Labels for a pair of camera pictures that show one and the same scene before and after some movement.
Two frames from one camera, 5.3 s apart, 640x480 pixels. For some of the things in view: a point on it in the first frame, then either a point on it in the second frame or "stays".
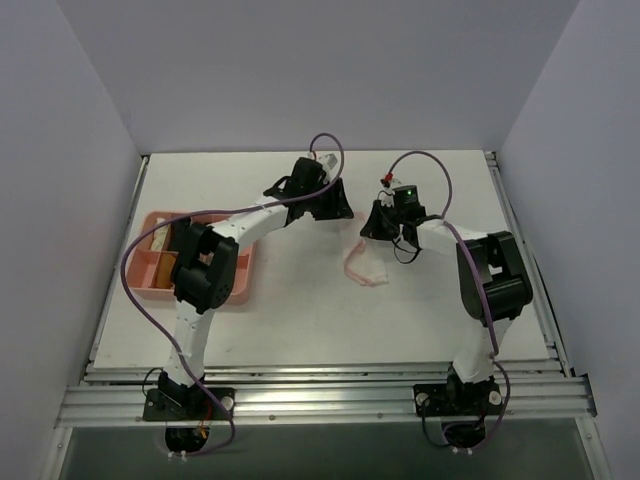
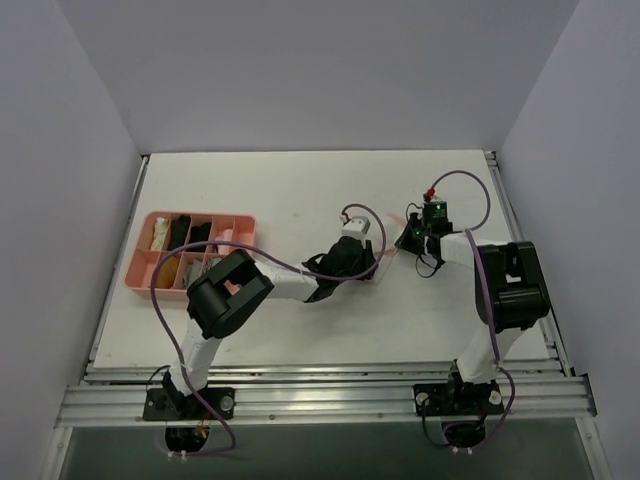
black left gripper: [326, 195] to [361, 257]
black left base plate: [189, 404] stays
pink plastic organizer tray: [150, 273] stays
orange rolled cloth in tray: [166, 265] stays
